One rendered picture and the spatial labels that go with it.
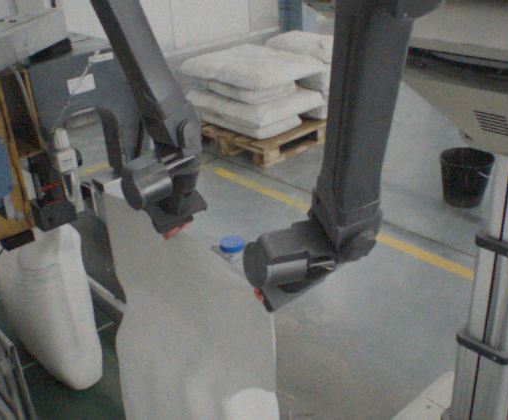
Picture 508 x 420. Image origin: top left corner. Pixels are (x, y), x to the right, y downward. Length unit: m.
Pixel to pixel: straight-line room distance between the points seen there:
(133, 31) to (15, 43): 0.30
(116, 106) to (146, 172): 0.40
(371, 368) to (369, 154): 1.84
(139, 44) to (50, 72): 0.37
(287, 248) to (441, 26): 0.46
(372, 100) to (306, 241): 0.24
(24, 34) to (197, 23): 5.38
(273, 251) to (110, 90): 0.69
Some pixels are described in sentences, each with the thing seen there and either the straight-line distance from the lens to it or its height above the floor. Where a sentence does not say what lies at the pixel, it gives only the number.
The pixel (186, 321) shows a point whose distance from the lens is 1.20.
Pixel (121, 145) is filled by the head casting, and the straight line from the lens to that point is 1.35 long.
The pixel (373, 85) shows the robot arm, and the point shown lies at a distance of 0.55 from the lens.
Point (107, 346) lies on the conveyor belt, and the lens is 2.00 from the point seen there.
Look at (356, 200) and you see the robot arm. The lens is 0.67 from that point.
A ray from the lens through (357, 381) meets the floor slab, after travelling 2.36.
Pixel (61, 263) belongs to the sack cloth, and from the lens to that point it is 1.67.
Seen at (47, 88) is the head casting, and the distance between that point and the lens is 1.24.
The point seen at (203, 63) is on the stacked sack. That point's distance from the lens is 4.29.
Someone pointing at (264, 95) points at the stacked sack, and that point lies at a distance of 4.05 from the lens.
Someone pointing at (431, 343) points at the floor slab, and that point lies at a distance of 2.56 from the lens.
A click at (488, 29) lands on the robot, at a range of 0.99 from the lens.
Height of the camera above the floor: 1.59
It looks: 27 degrees down
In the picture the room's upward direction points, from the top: 4 degrees counter-clockwise
